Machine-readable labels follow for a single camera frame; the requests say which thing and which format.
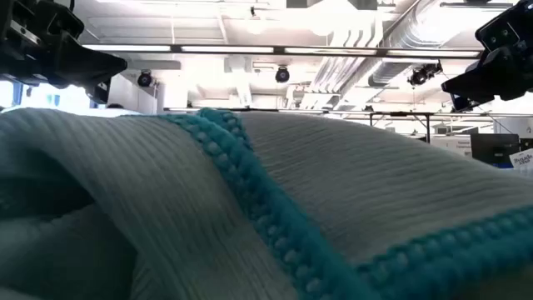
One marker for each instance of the black ceiling spotlight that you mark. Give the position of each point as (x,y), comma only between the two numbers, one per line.
(422,74)

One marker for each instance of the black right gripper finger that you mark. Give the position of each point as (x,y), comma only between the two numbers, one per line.
(495,81)
(465,103)

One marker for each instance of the blue window post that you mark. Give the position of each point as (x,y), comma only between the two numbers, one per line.
(17,93)

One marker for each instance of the black monitor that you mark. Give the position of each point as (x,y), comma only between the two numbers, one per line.
(494,148)

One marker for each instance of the silver ventilation duct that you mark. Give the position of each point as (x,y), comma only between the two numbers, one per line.
(399,41)

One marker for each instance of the light teal-edged microfiber towel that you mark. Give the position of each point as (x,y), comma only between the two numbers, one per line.
(375,175)

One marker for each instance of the long overhead light bar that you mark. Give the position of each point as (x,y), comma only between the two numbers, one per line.
(279,50)

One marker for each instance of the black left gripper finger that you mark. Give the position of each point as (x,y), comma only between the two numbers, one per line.
(87,64)
(99,91)

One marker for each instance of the black round hanging camera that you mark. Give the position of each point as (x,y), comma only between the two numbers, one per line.
(144,78)
(282,74)

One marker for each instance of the black distant table frame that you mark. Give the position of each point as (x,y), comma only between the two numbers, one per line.
(427,125)

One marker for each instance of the white printed sign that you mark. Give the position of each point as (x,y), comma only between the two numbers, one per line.
(522,159)

